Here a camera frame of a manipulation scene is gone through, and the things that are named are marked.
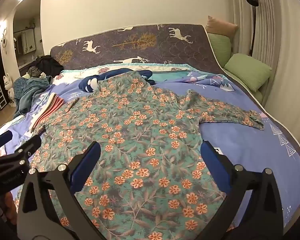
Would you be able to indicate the pink striped folded cloth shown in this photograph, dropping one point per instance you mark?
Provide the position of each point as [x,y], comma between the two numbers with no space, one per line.
[49,107]

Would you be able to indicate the green pillow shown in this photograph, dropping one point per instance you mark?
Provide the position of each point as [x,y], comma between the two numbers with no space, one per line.
[247,70]
[218,47]

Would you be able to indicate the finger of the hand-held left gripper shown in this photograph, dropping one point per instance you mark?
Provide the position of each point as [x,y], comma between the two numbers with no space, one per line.
[2,138]
[20,156]

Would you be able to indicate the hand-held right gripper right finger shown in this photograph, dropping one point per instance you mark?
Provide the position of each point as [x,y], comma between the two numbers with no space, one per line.
[212,160]

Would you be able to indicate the grey cloth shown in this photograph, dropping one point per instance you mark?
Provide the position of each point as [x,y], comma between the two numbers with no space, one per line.
[34,71]

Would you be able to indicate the green floral shirt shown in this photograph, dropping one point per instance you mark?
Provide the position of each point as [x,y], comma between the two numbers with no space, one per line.
[145,130]

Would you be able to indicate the white wall decoration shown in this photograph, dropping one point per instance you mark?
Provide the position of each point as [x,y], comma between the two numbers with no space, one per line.
[4,40]

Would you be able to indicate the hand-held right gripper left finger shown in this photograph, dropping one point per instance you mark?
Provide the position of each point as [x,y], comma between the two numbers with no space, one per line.
[86,165]

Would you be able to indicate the teal blanket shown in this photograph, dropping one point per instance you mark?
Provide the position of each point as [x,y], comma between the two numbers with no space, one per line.
[27,90]

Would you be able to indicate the black clothes pile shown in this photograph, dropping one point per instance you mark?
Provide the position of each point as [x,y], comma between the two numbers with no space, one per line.
[49,65]

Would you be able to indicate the white cat figure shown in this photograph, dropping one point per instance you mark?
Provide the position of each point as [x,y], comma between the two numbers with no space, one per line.
[7,81]

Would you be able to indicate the blue printed bedsheet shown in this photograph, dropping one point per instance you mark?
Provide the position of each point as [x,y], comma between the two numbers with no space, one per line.
[240,140]

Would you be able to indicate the pink pillow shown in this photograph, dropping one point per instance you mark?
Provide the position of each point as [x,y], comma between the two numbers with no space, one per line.
[220,27]

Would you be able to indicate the navy star fleece cloth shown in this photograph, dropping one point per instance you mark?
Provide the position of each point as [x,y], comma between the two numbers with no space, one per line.
[90,83]

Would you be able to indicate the beige curtain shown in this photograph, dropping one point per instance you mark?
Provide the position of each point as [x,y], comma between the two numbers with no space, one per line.
[277,42]

